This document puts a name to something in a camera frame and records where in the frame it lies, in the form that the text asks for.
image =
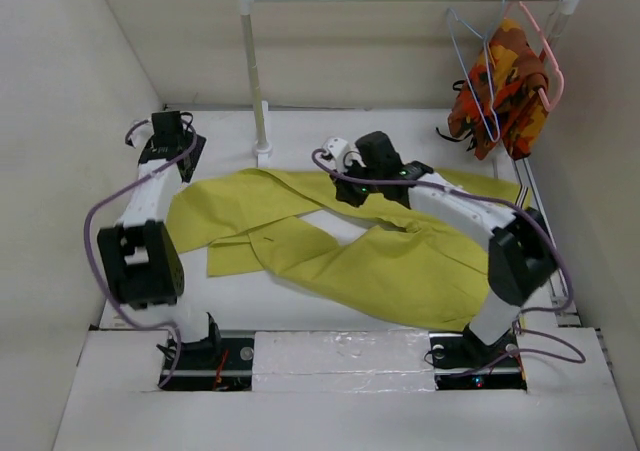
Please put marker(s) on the yellow-green trousers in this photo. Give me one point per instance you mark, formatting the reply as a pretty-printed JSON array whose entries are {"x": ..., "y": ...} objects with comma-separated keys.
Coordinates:
[{"x": 380, "y": 259}]

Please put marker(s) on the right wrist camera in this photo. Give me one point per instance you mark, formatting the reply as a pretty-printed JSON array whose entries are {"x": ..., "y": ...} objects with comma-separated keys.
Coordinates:
[{"x": 342, "y": 154}]

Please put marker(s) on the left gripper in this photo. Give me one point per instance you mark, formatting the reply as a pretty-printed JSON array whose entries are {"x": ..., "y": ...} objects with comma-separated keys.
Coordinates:
[{"x": 193, "y": 158}]

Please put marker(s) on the orange camouflage garment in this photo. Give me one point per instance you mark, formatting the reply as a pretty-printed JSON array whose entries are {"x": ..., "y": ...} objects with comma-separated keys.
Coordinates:
[{"x": 498, "y": 101}]

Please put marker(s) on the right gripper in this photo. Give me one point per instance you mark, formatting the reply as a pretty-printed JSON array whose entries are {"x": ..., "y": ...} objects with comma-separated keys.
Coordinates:
[{"x": 344, "y": 192}]

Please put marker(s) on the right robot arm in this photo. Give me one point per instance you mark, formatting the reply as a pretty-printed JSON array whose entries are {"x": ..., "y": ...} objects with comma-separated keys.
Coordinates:
[{"x": 520, "y": 259}]

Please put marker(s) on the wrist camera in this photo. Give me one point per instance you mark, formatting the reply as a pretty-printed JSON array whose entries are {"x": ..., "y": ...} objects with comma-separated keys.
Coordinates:
[
  {"x": 132, "y": 141},
  {"x": 342, "y": 154}
]

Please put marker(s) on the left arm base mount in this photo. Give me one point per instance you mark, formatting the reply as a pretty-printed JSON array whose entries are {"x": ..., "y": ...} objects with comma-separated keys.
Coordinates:
[{"x": 228, "y": 369}]

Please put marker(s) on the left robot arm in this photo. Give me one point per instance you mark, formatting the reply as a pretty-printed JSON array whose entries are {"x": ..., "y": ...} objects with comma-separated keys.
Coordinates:
[{"x": 145, "y": 278}]

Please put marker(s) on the pink plastic hanger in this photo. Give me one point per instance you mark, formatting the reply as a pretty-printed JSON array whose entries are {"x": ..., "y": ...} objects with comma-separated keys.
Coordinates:
[{"x": 546, "y": 56}]

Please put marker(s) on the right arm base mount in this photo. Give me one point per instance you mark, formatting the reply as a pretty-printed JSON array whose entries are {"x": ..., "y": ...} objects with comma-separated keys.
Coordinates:
[{"x": 460, "y": 365}]

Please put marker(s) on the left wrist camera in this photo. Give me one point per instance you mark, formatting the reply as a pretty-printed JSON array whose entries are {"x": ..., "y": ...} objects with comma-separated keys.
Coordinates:
[{"x": 132, "y": 141}]

